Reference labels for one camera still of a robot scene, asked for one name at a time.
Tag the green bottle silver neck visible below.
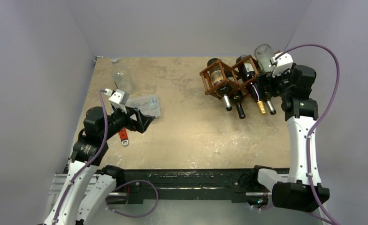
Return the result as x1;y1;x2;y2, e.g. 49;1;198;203
263;90;276;115

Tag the wooden wine rack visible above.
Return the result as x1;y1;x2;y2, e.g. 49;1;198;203
199;55;267;100

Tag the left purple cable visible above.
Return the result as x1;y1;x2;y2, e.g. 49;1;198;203
51;89;110;225

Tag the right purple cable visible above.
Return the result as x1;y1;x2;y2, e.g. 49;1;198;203
283;44;341;225

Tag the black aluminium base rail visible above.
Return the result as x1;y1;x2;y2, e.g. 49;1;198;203
48;168;324;206

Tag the red adjustable wrench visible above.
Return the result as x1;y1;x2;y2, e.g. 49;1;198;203
119;128;129;147

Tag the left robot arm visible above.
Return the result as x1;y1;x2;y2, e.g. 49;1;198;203
43;106;155;225

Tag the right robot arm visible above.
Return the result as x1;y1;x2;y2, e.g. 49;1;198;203
248;65;330;213

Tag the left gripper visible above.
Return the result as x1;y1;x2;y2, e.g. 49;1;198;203
101;103;153;140

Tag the clear plastic screw box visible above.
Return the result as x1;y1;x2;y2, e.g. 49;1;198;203
126;94;161;118

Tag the red wine bottle gold cap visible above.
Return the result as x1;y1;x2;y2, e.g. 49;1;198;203
238;60;266;115

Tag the dark bottle silver cap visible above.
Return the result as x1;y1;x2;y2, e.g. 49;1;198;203
207;58;233;112

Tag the dark bottle black cap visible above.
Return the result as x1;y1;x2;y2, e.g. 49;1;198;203
230;90;246;119

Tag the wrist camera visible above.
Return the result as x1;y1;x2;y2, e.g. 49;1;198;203
270;52;293;78
104;89;130;113

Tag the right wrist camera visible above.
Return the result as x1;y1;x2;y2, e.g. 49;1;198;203
270;52;293;78

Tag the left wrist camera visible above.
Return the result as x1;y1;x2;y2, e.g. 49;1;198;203
104;89;130;113

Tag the clear glass bottle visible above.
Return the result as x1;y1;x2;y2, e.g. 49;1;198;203
254;44;275;73
111;58;135;94

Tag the purple cable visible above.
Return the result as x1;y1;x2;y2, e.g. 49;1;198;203
283;44;341;225
51;89;110;225

